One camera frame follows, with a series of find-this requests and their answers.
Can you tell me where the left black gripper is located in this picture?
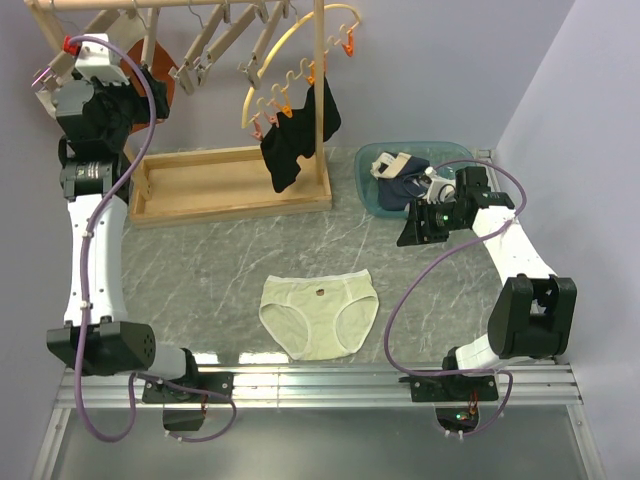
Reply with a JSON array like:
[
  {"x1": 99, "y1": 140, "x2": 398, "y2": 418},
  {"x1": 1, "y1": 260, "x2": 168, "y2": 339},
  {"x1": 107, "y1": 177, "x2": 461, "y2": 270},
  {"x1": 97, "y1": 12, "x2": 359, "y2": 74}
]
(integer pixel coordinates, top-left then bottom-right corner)
[{"x1": 73, "y1": 64, "x2": 169, "y2": 150}]

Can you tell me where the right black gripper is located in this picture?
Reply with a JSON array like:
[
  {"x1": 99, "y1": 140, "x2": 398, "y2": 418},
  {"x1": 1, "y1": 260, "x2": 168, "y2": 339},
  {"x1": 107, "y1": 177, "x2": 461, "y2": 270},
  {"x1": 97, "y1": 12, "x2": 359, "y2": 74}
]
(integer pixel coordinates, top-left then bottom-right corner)
[{"x1": 396, "y1": 198, "x2": 468, "y2": 247}]

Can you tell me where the pale yellow underwear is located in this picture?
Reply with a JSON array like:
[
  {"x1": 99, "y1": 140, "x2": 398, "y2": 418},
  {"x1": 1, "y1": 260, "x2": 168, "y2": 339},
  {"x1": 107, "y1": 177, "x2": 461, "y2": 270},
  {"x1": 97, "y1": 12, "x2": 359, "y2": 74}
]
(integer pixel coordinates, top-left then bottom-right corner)
[{"x1": 258, "y1": 269, "x2": 379, "y2": 361}]

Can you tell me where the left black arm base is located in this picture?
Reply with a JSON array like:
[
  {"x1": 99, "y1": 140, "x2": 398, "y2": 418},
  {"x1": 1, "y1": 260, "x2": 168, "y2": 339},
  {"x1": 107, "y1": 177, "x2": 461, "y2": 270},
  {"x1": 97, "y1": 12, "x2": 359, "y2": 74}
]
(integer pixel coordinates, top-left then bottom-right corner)
[{"x1": 142, "y1": 371, "x2": 237, "y2": 437}]

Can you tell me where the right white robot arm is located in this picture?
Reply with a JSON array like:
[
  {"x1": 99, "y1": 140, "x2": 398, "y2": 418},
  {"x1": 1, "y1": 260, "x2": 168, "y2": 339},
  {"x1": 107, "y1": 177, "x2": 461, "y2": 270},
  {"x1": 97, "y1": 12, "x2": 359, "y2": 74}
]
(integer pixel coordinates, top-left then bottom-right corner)
[{"x1": 396, "y1": 163, "x2": 577, "y2": 400}]

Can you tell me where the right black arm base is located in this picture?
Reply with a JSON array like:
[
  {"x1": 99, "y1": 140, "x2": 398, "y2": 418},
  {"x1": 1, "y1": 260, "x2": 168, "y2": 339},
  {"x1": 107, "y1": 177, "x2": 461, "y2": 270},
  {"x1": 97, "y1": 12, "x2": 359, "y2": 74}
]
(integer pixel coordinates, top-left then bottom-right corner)
[{"x1": 399, "y1": 375, "x2": 499, "y2": 438}]

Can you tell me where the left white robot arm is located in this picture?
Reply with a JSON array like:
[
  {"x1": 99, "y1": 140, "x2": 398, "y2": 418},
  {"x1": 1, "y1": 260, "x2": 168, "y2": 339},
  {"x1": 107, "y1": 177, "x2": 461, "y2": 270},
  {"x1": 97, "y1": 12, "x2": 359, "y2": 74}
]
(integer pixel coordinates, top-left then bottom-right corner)
[{"x1": 46, "y1": 67, "x2": 202, "y2": 402}]

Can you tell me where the navy blue underwear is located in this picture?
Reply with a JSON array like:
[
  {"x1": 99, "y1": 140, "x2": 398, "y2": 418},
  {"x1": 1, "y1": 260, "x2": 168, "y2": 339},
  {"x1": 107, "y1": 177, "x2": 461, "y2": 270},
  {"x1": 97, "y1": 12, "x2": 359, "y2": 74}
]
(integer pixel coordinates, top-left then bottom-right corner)
[{"x1": 370, "y1": 151, "x2": 431, "y2": 211}]

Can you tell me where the orange white underwear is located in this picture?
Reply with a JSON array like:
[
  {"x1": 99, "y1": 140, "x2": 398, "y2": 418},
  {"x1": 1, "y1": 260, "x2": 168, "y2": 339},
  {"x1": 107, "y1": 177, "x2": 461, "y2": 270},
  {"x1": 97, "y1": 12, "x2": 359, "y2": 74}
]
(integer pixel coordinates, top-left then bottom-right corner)
[{"x1": 37, "y1": 10, "x2": 178, "y2": 121}]

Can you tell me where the beige hanger with orange underwear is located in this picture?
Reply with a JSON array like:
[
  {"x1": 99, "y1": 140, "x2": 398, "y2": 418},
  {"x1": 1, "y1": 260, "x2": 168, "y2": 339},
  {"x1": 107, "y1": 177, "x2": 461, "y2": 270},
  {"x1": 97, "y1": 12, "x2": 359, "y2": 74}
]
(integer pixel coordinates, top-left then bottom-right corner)
[{"x1": 27, "y1": 1, "x2": 145, "y2": 92}]

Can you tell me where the black underwear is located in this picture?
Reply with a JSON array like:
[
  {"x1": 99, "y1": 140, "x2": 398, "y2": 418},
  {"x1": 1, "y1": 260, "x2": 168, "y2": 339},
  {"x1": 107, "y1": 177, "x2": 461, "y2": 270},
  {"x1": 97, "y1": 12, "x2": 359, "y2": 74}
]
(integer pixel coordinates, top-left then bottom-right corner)
[{"x1": 260, "y1": 86, "x2": 316, "y2": 193}]

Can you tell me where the teal plastic basin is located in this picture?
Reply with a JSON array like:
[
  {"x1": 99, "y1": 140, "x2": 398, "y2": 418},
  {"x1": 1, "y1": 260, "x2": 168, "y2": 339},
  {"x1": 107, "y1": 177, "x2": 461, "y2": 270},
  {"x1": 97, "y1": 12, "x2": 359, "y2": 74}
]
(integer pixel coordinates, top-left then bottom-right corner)
[{"x1": 354, "y1": 141, "x2": 476, "y2": 219}]

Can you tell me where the wooden drying rack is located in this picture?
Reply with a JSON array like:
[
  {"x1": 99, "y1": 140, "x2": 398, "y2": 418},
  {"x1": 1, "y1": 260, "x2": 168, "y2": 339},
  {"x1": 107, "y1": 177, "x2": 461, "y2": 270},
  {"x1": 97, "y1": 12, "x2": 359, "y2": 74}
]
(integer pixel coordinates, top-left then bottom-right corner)
[{"x1": 34, "y1": 1, "x2": 332, "y2": 227}]

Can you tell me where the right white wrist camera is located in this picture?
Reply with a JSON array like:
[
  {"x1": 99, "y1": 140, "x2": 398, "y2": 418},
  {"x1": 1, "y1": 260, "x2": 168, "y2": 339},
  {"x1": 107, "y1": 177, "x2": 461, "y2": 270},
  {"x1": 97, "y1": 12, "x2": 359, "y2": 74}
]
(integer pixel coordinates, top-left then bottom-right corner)
[{"x1": 419, "y1": 167, "x2": 456, "y2": 204}]

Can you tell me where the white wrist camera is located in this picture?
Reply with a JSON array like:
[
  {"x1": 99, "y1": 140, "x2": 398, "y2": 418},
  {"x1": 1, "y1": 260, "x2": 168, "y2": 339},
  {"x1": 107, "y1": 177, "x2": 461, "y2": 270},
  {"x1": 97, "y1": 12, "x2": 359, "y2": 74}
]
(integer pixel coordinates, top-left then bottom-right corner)
[
  {"x1": 419, "y1": 167, "x2": 456, "y2": 204},
  {"x1": 63, "y1": 36, "x2": 129, "y2": 86}
]

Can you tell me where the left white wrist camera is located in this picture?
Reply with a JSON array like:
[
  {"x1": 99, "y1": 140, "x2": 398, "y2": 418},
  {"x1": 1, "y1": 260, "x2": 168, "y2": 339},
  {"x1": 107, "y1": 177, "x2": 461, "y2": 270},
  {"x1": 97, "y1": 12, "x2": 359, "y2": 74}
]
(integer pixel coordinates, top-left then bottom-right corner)
[{"x1": 63, "y1": 36, "x2": 129, "y2": 86}]

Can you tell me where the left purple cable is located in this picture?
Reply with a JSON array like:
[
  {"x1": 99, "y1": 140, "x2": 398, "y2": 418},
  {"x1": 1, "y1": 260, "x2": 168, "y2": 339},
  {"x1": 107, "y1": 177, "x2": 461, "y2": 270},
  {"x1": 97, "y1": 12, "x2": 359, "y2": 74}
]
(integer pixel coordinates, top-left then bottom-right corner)
[{"x1": 67, "y1": 35, "x2": 238, "y2": 443}]

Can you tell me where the purple cable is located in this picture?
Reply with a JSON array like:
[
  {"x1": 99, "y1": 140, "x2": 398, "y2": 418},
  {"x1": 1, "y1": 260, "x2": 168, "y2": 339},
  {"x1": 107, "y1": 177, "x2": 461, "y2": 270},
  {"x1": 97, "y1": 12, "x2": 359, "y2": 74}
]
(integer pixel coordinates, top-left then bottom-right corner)
[
  {"x1": 383, "y1": 159, "x2": 526, "y2": 439},
  {"x1": 67, "y1": 35, "x2": 238, "y2": 443}
]

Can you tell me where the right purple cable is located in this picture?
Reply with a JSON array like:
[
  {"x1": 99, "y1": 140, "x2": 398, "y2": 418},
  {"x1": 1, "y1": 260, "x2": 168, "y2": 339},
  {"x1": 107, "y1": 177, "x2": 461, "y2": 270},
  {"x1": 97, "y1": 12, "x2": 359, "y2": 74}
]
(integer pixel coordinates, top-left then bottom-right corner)
[{"x1": 383, "y1": 159, "x2": 526, "y2": 439}]

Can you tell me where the aluminium mounting rail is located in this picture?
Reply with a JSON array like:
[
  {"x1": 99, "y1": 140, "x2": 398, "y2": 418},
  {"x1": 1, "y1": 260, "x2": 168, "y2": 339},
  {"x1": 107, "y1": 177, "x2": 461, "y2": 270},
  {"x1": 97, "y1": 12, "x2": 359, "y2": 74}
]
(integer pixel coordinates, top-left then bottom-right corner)
[{"x1": 30, "y1": 148, "x2": 611, "y2": 480}]

